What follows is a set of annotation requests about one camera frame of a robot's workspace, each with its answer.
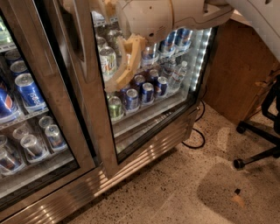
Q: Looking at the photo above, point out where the blue can bottom shelf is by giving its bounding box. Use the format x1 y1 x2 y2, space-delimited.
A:
125 88 138 110

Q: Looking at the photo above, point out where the blue pepsi can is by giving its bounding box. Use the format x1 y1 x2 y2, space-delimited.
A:
0 87 18 118
15 73 45 107

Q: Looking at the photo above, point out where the glass fridge door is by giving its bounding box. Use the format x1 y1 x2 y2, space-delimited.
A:
0 0 95 224
50 0 216 177

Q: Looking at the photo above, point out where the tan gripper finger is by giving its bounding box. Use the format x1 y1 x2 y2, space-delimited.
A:
103 0 117 18
104 34 146 92

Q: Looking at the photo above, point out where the black chair base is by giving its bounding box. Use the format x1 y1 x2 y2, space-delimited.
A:
232 76 280 171

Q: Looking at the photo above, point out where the green soda can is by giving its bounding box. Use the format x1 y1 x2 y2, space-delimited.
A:
108 96 122 118

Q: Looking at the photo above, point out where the black power cable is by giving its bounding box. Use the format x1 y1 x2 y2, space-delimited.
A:
180 100 207 150

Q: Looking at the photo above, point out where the silver can lower left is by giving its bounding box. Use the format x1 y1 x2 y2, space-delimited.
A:
20 135 44 158

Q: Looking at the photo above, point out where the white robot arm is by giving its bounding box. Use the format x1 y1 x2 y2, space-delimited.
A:
105 0 280 93

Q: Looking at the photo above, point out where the front blue pepsi can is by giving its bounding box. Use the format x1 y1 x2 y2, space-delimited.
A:
0 87 18 118

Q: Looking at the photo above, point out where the front blue silver can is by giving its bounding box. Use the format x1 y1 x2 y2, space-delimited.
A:
142 44 157 62

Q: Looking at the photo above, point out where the wooden counter cabinet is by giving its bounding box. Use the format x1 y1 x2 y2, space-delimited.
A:
205 20 279 124

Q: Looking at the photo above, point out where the front white 7up can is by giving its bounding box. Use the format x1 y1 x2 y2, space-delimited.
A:
99 46 117 78

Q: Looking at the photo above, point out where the clear water bottle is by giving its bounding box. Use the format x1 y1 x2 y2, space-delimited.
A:
169 61 187 89

